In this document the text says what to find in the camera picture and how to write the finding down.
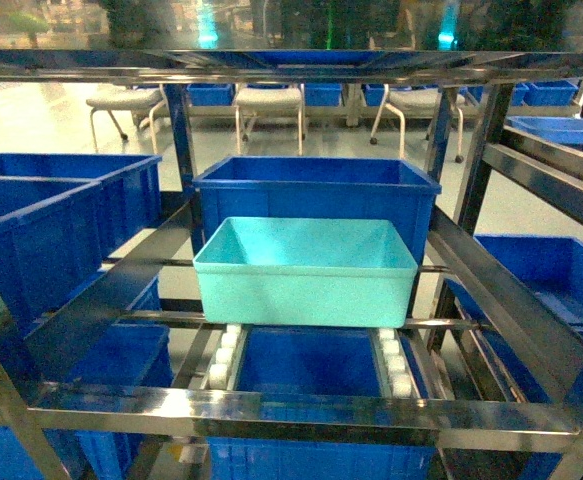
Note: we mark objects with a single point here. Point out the teal plastic bin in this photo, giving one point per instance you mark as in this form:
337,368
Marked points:
306,272

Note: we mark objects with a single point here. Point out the blue bin right shelf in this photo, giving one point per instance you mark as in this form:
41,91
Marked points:
552,268

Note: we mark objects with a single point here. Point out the large blue bin behind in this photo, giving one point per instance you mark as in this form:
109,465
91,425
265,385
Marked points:
317,187

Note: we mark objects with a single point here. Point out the blue bin lower middle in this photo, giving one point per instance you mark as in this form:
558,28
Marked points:
309,360

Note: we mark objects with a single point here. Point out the grey stool middle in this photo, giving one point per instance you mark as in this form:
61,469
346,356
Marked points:
250,101

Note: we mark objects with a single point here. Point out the grey stool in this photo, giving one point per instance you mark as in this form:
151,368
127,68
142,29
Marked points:
401,100
250,101
147,100

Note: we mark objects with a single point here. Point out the white roller track left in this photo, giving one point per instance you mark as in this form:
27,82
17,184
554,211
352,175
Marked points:
222,374

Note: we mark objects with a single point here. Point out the white roller track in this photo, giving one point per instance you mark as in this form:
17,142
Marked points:
222,374
395,363

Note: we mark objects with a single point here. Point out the white roller track right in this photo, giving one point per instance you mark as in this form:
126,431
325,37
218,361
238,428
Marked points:
395,363

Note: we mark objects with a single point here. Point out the grey stool right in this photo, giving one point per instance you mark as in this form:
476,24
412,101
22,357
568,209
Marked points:
401,100

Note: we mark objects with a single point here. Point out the grey stool left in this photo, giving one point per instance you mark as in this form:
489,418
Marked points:
147,100

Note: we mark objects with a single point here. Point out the blue bin left stack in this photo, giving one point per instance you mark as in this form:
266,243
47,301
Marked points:
49,243

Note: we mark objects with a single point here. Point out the stainless steel shelf frame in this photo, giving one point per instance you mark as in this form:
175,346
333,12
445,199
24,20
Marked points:
552,353

